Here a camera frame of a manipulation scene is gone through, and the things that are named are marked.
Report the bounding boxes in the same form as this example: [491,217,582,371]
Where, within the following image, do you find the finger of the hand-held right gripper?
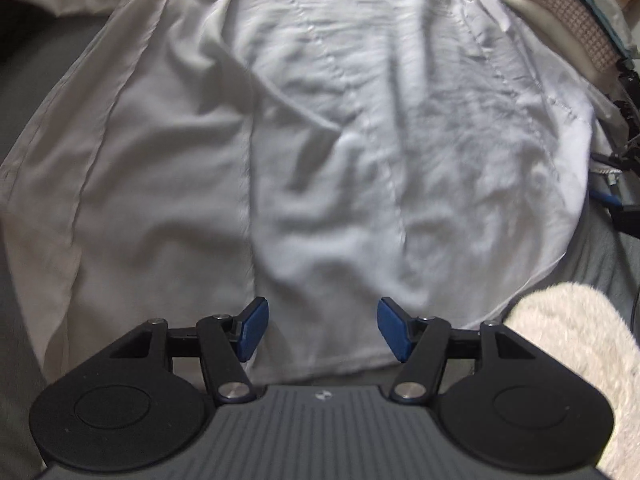
[594,184,640,239]
[591,146,640,177]

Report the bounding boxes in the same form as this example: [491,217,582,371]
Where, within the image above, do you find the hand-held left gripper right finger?
[376,296,538,405]

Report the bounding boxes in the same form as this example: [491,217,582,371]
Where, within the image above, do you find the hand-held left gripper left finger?
[107,296,271,405]

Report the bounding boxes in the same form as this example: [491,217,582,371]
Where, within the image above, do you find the white shirt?
[0,0,601,385]

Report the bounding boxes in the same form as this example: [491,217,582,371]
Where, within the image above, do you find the cream fluffy cloth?
[502,282,640,480]

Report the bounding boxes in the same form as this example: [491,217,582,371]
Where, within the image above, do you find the grey fleece blanket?
[0,0,640,480]

